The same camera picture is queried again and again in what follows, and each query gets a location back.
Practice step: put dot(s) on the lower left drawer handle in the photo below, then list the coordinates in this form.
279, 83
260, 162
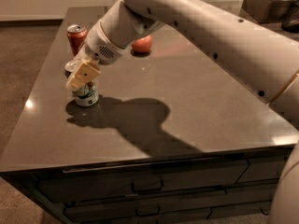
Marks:
148, 211

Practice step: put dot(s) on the dark drawer cabinet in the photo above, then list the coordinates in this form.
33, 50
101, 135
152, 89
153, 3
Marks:
162, 192

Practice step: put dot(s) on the red apple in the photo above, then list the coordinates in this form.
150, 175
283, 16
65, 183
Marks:
142, 45

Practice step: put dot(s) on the dark metal box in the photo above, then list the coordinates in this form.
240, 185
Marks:
267, 10

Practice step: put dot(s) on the white green 7up can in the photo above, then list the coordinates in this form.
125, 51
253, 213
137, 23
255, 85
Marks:
86, 95

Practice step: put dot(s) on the red coca-cola can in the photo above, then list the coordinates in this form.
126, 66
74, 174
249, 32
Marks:
76, 34

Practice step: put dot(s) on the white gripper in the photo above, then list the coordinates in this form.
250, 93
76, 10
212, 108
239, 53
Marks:
100, 48

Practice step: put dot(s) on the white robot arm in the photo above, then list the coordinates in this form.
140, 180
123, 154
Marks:
264, 62

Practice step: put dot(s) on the upper left drawer handle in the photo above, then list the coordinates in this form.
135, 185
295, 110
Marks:
147, 185

